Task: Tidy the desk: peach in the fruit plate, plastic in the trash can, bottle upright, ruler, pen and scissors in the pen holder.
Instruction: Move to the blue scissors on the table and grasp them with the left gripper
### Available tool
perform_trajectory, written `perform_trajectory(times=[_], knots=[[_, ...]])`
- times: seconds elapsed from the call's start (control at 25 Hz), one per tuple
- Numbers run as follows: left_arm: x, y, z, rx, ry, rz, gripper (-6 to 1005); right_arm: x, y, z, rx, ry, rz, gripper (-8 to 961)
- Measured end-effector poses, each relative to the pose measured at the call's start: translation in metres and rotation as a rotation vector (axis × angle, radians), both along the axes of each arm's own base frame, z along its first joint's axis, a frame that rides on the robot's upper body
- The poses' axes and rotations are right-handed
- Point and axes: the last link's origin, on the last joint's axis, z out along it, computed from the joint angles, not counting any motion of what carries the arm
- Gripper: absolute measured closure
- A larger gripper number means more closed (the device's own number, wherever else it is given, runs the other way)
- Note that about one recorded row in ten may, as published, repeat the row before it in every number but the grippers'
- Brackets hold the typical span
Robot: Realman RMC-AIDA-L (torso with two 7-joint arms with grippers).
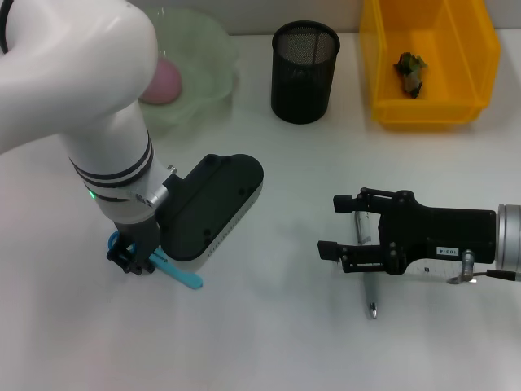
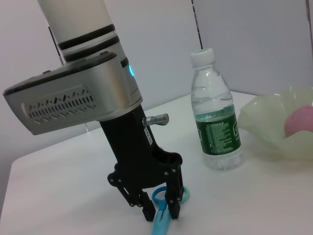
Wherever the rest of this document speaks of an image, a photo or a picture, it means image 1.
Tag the black mesh pen holder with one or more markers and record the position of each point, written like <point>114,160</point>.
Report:
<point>303,81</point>

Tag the clear plastic ruler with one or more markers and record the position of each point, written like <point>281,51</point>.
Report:
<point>431,271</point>

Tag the green plastic wrapper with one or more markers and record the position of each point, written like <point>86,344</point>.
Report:
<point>411,69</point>

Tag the blue scissors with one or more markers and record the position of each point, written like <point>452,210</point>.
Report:
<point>183,278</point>

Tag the yellow plastic bin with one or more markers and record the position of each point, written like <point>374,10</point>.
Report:
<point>456,81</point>

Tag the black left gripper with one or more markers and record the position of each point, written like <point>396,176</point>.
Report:
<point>140,234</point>

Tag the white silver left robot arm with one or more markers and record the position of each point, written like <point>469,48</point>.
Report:
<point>69,102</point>

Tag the pink peach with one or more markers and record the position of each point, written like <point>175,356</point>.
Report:
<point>167,83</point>

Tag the translucent green fruit plate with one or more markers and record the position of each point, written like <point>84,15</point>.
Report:
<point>199,53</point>

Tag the silver pen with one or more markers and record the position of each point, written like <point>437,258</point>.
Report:
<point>371,293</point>

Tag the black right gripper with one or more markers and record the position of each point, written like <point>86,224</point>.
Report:
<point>439,232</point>

